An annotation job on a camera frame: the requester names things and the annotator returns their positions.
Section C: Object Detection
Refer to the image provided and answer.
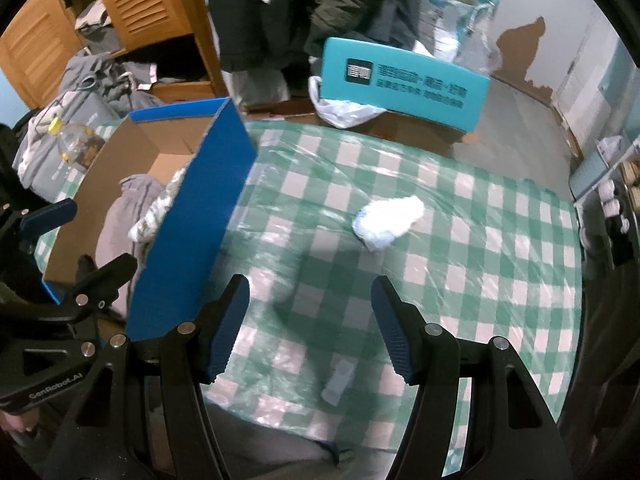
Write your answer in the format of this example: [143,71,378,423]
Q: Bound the dark cloth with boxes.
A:
[0,122,38,201]

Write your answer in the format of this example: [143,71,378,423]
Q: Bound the small white plastic piece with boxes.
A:
[322,359,355,406]

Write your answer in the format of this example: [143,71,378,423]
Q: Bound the small white bottles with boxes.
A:
[597,180,631,233]

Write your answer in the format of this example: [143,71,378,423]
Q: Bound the wooden louvred cabinet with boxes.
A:
[0,0,228,111]

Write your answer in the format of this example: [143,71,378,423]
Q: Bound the blue grey panel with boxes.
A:
[570,135,636,203]

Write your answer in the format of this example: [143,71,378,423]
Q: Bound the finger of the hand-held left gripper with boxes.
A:
[0,197,77,241]
[0,253,138,321]

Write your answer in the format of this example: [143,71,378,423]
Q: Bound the teal box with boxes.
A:
[320,36,491,133]

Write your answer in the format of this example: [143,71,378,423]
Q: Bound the clear plastic bag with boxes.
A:
[452,7,502,78]

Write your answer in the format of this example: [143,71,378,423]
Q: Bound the dark grey garment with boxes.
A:
[60,52,166,111]

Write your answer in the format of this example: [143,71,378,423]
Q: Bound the brown cardboard box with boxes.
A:
[247,100,468,158]

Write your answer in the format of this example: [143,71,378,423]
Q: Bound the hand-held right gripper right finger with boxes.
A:
[370,275,573,480]

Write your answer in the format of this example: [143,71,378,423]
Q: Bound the taupe grey garment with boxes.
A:
[95,174,168,316]

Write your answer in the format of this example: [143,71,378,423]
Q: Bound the blue white plastic package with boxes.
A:
[420,0,501,66]

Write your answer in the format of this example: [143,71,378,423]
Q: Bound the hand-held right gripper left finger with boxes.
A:
[42,274,251,480]

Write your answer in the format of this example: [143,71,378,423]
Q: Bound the blue cardboard box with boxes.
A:
[41,97,258,343]

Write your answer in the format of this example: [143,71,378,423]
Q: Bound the white plastic bag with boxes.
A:
[308,75,386,129]

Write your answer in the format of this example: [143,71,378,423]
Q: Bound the light grey garment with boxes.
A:
[75,1,113,29]

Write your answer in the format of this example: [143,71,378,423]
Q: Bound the black hanging coat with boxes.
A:
[207,0,326,73]

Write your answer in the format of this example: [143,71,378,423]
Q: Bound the pale hanging cloth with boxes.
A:
[222,67,291,111]

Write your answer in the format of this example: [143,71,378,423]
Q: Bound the person's left hand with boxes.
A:
[0,407,42,436]

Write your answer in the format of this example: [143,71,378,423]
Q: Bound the green checkered tablecloth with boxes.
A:
[32,119,585,453]

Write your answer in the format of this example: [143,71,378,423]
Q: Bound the white grey patterned sock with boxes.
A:
[129,169,191,243]

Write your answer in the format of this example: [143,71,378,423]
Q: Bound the plastic bottle yellow cap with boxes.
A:
[48,117,106,168]

